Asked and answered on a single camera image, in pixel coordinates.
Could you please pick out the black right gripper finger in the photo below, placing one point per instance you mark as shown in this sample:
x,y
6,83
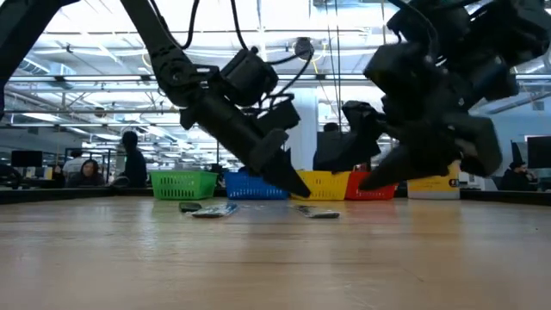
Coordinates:
x,y
409,168
363,116

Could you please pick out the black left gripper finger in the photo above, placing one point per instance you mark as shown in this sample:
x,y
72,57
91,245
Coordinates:
x,y
280,172

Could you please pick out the white toothpaste tube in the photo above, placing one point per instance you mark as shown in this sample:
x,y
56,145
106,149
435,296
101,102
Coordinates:
x,y
318,212

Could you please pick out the small packet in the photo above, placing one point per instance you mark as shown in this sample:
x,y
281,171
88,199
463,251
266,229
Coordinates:
x,y
215,210

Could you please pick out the dark grey toiletry bottle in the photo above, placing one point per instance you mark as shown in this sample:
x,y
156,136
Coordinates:
x,y
189,207

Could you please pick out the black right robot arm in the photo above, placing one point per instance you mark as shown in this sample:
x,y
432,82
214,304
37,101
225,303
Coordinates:
x,y
495,34

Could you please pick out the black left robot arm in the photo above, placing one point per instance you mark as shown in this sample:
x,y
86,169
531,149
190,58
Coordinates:
x,y
168,60

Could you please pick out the yellow and white canister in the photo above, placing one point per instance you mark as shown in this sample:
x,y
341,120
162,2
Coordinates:
x,y
435,189

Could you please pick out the person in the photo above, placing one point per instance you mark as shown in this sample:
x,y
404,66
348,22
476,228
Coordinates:
x,y
330,127
133,163
74,165
88,174
518,176

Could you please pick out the blue plastic basket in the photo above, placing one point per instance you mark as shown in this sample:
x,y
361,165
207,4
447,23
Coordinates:
x,y
245,187

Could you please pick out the white building column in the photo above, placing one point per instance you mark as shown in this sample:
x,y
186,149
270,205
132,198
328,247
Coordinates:
x,y
303,142

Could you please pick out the red plastic basket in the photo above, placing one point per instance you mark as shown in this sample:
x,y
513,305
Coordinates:
x,y
379,194

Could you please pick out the black computer monitor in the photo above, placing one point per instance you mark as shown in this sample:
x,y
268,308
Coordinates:
x,y
331,150
26,159
540,151

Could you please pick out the yellow plastic basket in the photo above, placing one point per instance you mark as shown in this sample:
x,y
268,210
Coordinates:
x,y
327,187

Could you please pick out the green plastic basket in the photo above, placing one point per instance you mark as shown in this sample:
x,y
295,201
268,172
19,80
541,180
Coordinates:
x,y
183,185

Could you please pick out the black office chair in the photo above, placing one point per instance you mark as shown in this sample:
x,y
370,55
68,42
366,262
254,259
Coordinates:
x,y
9,177

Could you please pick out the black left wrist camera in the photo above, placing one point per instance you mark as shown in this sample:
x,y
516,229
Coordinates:
x,y
247,77

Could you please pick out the black table frame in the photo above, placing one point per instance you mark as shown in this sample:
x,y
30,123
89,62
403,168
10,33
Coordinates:
x,y
64,194

